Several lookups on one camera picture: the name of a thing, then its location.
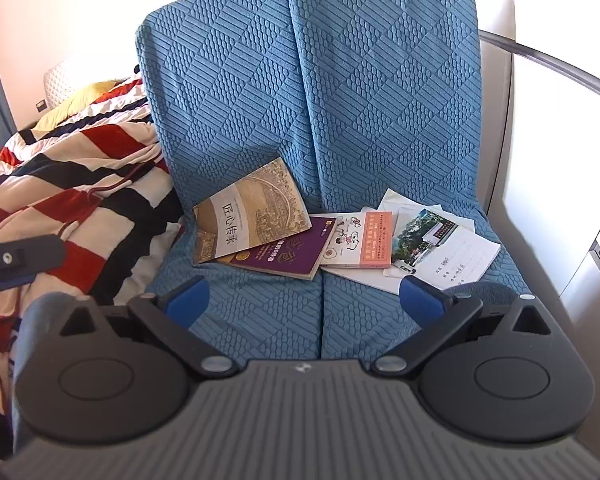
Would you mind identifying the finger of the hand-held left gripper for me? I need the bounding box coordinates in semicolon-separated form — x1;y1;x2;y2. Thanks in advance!
0;234;67;297

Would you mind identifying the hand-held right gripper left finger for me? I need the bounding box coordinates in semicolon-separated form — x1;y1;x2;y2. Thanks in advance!
60;275;239;379

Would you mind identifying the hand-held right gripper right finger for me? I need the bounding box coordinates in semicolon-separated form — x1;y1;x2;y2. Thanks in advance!
371;275;554;377

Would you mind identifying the photo cover notebook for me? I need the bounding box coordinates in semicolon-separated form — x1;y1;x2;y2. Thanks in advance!
384;208;501;292

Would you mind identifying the white paper booklet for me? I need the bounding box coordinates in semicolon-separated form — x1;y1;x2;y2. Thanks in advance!
321;204;433;295

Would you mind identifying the white cartoon book orange band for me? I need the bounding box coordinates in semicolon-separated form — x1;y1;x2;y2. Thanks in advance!
320;210;394;271

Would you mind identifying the white paper sheet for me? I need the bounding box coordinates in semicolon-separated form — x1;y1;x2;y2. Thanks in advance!
378;188;477;235

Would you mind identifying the brown gold book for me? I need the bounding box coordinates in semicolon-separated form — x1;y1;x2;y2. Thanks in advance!
192;156;312;266

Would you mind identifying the purple book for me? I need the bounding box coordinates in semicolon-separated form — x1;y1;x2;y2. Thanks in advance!
217;215;337;281

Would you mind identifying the red black white striped blanket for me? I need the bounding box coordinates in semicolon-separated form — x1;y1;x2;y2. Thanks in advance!
0;72;184;413

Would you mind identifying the yellow pillow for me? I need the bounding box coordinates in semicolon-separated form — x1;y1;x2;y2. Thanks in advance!
32;80;132;132

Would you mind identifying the white quilted headboard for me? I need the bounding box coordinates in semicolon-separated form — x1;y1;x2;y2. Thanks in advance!
43;57;89;109

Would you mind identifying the white cabinet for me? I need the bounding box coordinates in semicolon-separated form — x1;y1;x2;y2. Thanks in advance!
472;0;600;321

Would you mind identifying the blue textured sofa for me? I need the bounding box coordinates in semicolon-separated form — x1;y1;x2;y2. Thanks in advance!
135;0;527;362

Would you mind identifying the grey curved metal rail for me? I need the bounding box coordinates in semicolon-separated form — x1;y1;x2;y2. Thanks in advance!
479;29;600;92

